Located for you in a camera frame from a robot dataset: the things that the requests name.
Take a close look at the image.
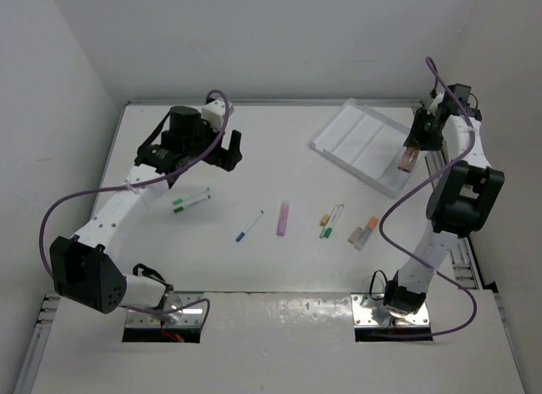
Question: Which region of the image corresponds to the pink highlighter stick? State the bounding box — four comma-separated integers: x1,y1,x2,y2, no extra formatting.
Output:
276,201,290,236

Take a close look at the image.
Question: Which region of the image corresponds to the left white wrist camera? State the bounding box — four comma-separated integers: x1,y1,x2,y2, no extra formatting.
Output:
201,99,234,131

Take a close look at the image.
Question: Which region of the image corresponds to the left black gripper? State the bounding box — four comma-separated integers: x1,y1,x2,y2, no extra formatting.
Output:
183,112,241,171

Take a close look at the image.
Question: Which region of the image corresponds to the metal base plate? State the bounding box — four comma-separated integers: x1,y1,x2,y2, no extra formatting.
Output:
125,291,207,329
351,293,430,330

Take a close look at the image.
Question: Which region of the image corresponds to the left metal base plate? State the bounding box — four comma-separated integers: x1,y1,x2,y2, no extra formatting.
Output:
125,291,207,329

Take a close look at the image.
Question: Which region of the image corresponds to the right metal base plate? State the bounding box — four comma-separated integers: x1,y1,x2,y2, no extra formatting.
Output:
351,293,430,330

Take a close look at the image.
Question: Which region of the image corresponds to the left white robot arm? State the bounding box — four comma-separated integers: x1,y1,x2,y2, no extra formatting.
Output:
49,99,242,314

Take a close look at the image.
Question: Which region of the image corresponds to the blue capped white pen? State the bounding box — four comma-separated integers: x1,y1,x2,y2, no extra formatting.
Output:
235,210,264,242

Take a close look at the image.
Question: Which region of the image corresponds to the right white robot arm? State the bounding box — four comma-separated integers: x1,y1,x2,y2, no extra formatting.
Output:
383,84,505,315

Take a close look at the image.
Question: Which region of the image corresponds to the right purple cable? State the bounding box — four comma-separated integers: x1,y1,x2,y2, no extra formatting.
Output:
372,56,479,339

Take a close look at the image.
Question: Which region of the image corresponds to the orange capped clear tube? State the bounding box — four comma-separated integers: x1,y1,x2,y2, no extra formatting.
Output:
354,217,379,251

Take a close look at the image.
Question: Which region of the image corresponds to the white divided tray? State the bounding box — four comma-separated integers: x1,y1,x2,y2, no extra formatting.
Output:
310,98,414,199

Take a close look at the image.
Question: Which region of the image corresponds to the pink capped clear tube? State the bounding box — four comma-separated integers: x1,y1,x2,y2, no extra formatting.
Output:
397,147,420,173

